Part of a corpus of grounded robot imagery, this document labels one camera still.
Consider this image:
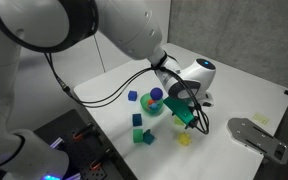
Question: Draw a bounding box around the yellow spiky toy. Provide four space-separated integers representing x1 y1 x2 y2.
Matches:
177 131 193 147

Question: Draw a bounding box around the grey metal plate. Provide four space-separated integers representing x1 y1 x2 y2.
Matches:
227 117 288 166

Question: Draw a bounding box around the green bowl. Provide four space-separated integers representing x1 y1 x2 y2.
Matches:
139 92 165 116

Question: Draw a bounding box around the dark teal block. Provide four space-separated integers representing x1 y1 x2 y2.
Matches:
132 113 144 127

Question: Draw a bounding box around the black perforated base board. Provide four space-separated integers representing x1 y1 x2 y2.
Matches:
33 109 138 180

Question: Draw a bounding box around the blue cube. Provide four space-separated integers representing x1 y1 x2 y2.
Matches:
127 90 139 102

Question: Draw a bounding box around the green cube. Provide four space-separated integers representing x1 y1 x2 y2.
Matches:
132 128 145 144

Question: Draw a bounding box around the purple ball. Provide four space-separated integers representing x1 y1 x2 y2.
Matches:
149 87 164 101

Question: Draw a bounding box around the teal toy figure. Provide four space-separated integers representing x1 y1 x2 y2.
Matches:
142 129 156 146

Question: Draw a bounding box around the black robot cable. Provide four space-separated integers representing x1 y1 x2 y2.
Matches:
43 52 210 136
43 52 208 134

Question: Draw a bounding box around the yellow sticky note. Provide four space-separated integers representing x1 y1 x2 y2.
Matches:
252 112 271 126

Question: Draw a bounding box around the black clamp orange handle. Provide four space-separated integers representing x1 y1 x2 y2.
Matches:
89 148 114 171
72 121 97 141

